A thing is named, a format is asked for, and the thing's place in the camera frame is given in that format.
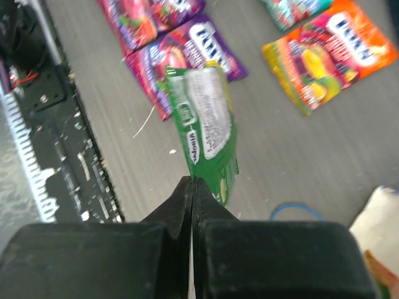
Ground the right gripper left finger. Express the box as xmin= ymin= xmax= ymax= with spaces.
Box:
xmin=1 ymin=177 xmax=192 ymax=298

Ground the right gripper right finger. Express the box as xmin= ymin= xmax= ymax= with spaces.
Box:
xmin=191 ymin=179 xmax=377 ymax=298

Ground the checkered paper bag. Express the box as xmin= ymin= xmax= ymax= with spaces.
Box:
xmin=269 ymin=185 xmax=399 ymax=299

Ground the green tea snack packet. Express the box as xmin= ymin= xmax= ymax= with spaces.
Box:
xmin=166 ymin=61 xmax=239 ymax=206

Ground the orange snack packet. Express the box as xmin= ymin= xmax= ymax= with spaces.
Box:
xmin=262 ymin=1 xmax=398 ymax=115

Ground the pink snack packet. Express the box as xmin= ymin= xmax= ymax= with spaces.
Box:
xmin=125 ymin=13 xmax=248 ymax=120
xmin=98 ymin=0 xmax=206 ymax=55

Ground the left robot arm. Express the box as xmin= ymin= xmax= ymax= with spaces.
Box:
xmin=1 ymin=1 xmax=49 ymax=70

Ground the orange packet in bag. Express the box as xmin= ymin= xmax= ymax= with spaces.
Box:
xmin=364 ymin=250 xmax=398 ymax=299

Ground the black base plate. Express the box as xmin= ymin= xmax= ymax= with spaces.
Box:
xmin=12 ymin=0 xmax=125 ymax=224

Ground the slotted cable duct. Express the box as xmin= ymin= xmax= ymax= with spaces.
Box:
xmin=1 ymin=94 xmax=59 ymax=223

